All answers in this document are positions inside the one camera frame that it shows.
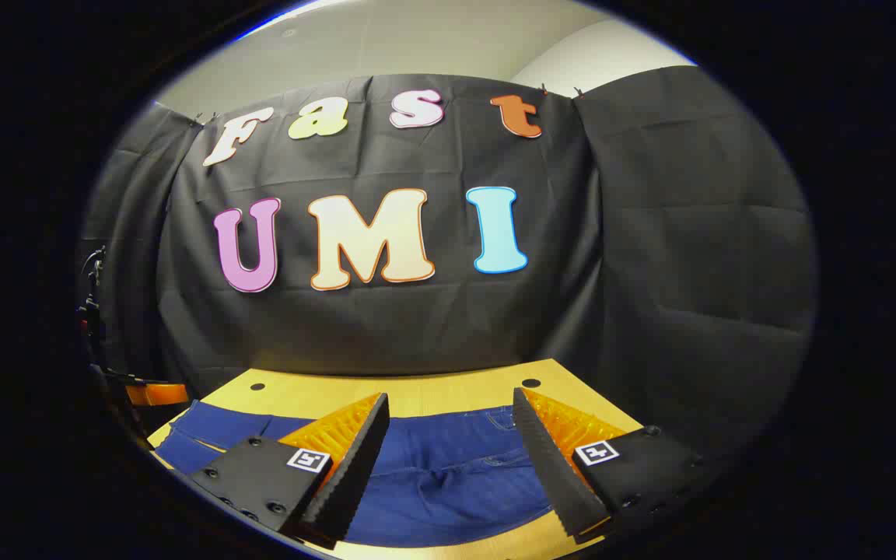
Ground black backdrop cloth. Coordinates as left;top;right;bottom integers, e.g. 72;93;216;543
75;66;818;467

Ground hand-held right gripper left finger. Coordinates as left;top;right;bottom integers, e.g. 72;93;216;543
187;391;391;549

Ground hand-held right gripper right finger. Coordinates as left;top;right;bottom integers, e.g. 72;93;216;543
512;387;710;545

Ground blue jeans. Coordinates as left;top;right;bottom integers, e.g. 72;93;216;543
154;400;555;548

